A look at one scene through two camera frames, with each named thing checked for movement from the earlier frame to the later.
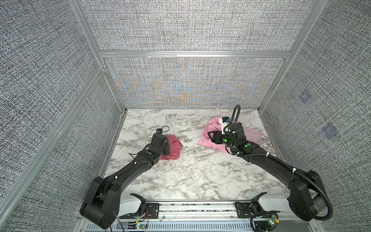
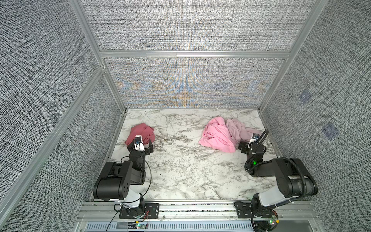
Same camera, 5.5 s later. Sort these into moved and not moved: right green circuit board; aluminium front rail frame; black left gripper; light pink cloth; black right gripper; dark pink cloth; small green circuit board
Moved: black left gripper; dark pink cloth; black right gripper
Not moved: right green circuit board; small green circuit board; aluminium front rail frame; light pink cloth
